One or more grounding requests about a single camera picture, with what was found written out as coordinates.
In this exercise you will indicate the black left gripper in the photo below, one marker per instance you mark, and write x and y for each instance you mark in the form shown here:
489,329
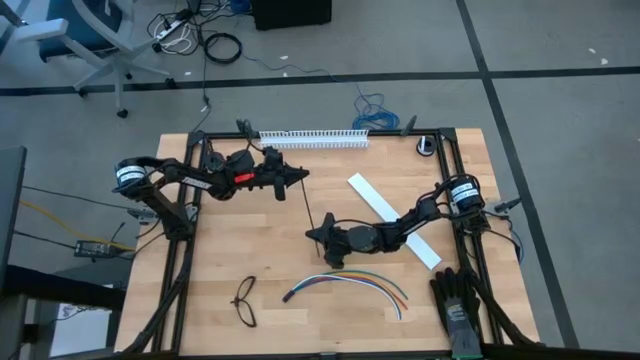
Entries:
267,175

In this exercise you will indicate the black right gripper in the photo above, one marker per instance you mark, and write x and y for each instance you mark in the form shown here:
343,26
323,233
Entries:
357,239

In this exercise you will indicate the white duct cover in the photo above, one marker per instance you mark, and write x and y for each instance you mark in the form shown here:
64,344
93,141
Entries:
372,195

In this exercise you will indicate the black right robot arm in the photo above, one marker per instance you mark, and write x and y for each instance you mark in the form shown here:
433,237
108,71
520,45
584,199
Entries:
425,215

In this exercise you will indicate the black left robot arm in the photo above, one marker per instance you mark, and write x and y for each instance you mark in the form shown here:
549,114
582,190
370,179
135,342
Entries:
170,210

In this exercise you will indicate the black tape roll white core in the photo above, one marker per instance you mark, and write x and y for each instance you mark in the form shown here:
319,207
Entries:
433,146

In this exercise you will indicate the black grey work glove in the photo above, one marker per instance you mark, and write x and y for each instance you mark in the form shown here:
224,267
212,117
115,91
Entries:
457,320

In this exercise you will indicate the black box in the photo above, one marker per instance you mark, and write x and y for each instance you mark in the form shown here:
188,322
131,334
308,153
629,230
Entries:
290,12

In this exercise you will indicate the white power strip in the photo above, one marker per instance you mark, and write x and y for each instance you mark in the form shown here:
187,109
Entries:
170,29

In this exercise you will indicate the grey office chair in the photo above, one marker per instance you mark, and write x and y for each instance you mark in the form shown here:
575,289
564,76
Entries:
116,65

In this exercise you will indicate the black power adapter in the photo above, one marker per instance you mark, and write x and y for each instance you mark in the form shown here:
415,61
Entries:
92,248

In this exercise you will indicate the black side table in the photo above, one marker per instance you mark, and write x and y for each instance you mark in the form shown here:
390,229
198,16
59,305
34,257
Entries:
60,287

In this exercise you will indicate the dark grey panel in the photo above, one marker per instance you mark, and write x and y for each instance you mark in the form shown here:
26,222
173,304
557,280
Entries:
11,215

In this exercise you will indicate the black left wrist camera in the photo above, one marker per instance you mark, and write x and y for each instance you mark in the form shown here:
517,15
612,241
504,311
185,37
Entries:
280,190

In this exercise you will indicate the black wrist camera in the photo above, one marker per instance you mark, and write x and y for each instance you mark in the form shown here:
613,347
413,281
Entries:
335,259
280,190

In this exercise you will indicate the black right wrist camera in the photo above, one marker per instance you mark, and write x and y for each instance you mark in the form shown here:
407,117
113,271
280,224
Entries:
335,259

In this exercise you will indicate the black aluminium table frame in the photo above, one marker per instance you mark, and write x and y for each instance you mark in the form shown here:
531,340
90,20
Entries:
220,135

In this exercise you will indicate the black frame eyeglasses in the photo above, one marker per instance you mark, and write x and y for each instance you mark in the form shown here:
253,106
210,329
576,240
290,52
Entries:
234,301

